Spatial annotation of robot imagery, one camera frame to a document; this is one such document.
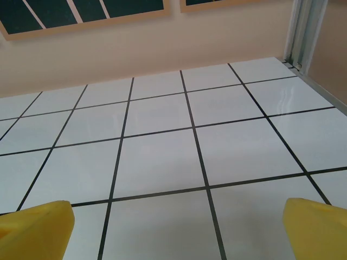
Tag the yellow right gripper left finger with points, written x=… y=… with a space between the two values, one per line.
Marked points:
x=35 y=233

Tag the aluminium table edge rail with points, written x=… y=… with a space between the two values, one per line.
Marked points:
x=325 y=92

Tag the aluminium corner post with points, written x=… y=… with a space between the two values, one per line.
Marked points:
x=303 y=32

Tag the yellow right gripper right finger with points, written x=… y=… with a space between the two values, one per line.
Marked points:
x=317 y=233

